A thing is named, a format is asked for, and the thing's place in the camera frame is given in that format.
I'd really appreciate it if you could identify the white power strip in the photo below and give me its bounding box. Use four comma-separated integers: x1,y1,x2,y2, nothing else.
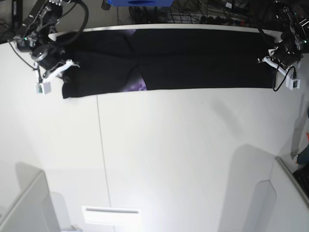
168,14,246,26

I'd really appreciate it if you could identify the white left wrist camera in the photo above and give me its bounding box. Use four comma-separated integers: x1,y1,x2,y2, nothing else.
285,77,301,90

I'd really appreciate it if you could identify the blue plastic bin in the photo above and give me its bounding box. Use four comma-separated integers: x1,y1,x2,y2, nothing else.
107,0,174,7

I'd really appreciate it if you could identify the black T-shirt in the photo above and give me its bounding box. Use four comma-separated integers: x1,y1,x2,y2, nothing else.
62,29,275,99

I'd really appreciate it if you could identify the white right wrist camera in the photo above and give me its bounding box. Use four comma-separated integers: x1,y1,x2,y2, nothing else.
35,82,51,95

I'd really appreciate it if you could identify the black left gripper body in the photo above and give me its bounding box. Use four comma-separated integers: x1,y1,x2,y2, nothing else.
267,47,303,73

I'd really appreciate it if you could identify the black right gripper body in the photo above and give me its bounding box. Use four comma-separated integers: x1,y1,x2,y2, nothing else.
30,44,66,75

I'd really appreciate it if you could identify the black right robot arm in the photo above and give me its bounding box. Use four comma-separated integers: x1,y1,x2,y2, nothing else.
13,0,89,78

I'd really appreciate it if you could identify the black keyboard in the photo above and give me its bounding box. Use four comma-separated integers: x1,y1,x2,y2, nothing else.
293,164,309,197

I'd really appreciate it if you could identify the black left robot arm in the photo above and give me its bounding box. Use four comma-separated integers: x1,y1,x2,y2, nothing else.
250,0,309,70

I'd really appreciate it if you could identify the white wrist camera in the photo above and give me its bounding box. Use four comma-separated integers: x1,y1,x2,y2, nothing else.
285,77,301,90
35,82,51,95

